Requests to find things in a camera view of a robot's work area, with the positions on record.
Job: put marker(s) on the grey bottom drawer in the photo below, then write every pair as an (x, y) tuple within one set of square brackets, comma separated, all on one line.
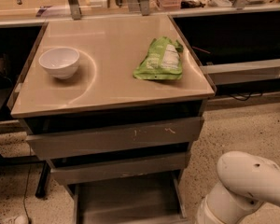
[(143, 199)]

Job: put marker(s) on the grey drawer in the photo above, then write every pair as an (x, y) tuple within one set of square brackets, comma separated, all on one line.
[(143, 199), (48, 146), (119, 169)]

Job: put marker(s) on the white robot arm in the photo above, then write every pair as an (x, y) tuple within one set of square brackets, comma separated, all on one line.
[(245, 183)]

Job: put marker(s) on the grey drawer cabinet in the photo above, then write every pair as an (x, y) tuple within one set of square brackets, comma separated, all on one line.
[(103, 92)]

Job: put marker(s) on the grey top drawer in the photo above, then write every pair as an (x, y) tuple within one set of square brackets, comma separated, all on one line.
[(48, 146)]

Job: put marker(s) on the grey middle drawer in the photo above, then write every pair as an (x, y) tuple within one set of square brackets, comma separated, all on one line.
[(119, 169)]

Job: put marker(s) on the green snack bag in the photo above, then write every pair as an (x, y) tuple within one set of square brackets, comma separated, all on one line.
[(162, 62)]

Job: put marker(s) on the white ceramic bowl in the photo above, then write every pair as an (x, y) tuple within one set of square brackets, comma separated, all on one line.
[(61, 62)]

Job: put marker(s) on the black table leg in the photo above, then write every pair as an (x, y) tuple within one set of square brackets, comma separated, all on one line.
[(41, 187)]

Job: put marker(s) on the white sneaker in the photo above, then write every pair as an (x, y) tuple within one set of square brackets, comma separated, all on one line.
[(16, 220)]

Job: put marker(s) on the grey side bench rail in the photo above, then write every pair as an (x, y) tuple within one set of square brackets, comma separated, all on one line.
[(231, 73)]

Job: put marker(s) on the grey metal shelf bracket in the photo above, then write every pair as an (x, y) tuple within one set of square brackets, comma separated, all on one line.
[(75, 9)]

